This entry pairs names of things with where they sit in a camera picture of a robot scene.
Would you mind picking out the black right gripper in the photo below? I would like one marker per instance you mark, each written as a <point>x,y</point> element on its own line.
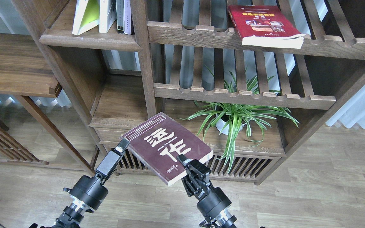
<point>212,202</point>

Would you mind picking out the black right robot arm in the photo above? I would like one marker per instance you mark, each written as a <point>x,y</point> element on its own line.
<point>218,223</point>

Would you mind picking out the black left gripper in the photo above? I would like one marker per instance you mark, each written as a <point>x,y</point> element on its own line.
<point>89,192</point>

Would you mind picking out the wooden side table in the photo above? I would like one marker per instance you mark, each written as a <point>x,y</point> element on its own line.
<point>25,73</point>

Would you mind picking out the red book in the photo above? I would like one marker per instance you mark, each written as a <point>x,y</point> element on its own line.
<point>265,26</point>

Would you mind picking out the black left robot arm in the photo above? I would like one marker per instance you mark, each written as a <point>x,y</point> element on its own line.
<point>70,218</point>

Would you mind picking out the dark wooden bookshelf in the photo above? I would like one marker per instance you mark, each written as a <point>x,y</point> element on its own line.
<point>117,81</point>

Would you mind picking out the dark green upright book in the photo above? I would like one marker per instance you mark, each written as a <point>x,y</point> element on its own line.
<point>120,16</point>

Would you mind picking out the white upright book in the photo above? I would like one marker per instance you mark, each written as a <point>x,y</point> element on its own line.
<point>107,15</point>

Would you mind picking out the dark brown book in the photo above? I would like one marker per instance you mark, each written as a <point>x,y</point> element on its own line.
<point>157,143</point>

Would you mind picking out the yellow green book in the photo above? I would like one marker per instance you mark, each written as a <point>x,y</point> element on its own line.
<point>86,16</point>

